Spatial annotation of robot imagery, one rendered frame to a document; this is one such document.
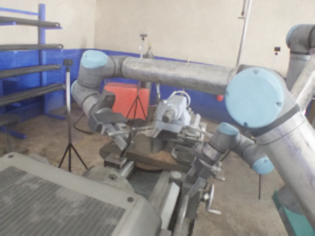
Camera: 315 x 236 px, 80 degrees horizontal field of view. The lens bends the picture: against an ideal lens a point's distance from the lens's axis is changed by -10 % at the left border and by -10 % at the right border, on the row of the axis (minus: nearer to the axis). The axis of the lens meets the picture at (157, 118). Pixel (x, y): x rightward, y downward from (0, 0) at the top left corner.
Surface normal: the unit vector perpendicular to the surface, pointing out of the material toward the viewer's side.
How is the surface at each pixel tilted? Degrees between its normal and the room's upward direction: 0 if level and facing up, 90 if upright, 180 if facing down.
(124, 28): 90
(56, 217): 0
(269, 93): 86
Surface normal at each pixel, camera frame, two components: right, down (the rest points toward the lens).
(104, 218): 0.11, -0.93
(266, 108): -0.66, 0.10
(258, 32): -0.28, 0.30
